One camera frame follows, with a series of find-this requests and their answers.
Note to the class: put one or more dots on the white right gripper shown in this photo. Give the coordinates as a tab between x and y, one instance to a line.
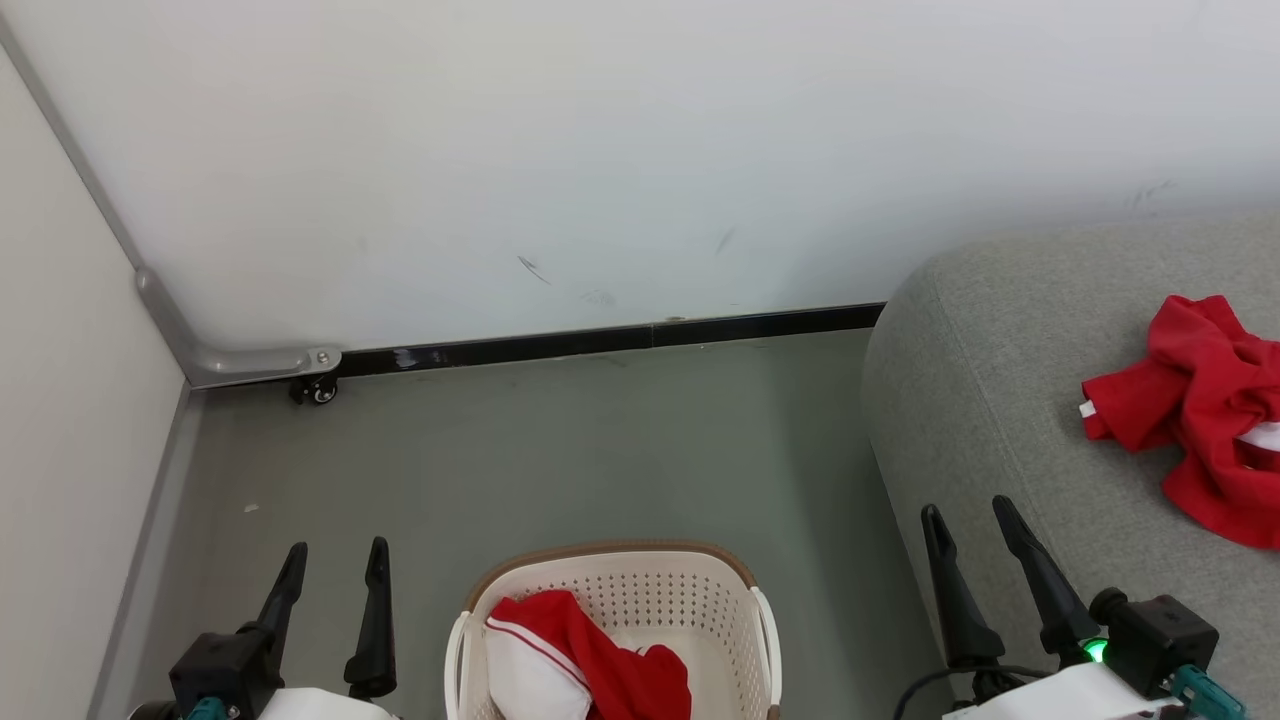
1070	695

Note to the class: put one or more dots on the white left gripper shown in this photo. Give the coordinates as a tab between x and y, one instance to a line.
320	706

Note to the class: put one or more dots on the white and red striped garment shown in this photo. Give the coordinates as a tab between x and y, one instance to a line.
540	660

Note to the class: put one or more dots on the red jersey with number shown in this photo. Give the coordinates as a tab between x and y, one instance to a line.
1190	400

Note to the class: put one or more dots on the grey fabric sofa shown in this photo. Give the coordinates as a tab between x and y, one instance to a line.
980	400

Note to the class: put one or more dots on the small black caster wheel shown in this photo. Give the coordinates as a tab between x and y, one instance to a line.
318	390

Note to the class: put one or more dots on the cream perforated laundry basket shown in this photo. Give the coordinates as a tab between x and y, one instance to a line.
650	600

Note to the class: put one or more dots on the black baseboard strip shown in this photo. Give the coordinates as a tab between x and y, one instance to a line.
600	340

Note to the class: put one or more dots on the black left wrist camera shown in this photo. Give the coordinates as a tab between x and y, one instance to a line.
220	670

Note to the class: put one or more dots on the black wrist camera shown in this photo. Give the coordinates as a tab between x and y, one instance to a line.
220	670
1160	635

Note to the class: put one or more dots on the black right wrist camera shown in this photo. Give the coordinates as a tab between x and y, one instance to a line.
1160	635

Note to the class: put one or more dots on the grey metal frame bracket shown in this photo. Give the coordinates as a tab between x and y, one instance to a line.
250	360

